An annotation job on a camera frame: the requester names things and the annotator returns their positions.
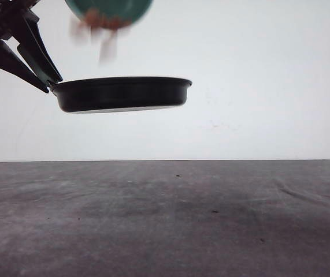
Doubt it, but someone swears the green ceramic bowl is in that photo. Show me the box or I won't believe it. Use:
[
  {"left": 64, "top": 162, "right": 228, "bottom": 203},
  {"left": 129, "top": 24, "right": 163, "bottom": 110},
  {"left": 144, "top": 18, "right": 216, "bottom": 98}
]
[{"left": 66, "top": 0, "right": 152, "bottom": 31}]

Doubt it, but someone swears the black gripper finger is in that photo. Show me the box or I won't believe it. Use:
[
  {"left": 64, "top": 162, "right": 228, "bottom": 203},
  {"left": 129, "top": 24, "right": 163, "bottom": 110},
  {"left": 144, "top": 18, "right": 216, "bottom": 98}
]
[
  {"left": 13, "top": 9, "right": 63, "bottom": 83},
  {"left": 0, "top": 39, "right": 49, "bottom": 93}
]

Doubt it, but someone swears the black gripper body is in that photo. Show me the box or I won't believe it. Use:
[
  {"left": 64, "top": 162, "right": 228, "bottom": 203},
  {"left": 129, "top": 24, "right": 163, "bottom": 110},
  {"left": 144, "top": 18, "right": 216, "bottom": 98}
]
[{"left": 0, "top": 0, "right": 40, "bottom": 63}]

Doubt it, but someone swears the black frying pan green handle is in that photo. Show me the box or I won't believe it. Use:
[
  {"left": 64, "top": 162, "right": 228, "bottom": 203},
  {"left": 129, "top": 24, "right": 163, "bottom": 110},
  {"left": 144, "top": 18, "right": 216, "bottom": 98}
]
[{"left": 16, "top": 43, "right": 193, "bottom": 114}]

